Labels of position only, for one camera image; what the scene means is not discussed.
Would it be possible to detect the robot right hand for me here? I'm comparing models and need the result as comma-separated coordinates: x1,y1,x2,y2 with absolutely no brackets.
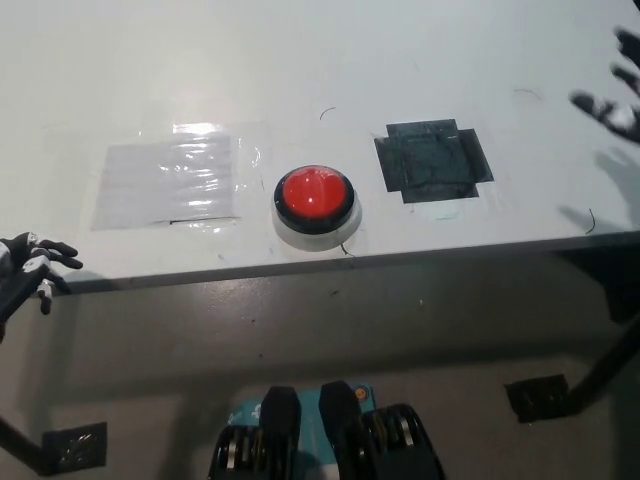
569,27,640,144

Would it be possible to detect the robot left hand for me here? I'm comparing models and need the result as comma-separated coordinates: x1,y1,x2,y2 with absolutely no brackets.
0,232,84,343

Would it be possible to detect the black tape patch on table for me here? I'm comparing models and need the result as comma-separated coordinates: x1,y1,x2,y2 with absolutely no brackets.
373,118,495,205

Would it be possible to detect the black table leg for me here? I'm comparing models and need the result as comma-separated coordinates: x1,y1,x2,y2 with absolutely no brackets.
0,414,51,476
569,244,640,416

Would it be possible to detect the red dome push button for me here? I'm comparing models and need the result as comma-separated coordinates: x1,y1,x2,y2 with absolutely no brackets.
271,163,363,252

